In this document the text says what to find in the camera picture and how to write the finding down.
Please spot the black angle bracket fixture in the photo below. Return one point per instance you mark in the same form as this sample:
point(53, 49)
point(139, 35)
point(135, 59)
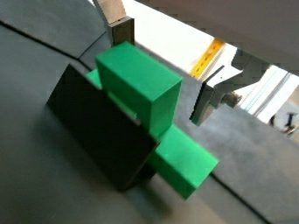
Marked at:
point(117, 142)

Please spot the green zigzag block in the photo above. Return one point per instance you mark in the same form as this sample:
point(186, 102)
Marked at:
point(145, 88)

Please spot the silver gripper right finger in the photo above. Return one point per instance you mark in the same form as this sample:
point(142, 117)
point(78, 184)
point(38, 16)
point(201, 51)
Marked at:
point(252, 68)

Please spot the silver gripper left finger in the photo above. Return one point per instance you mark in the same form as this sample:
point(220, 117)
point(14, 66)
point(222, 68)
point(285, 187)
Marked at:
point(119, 23)

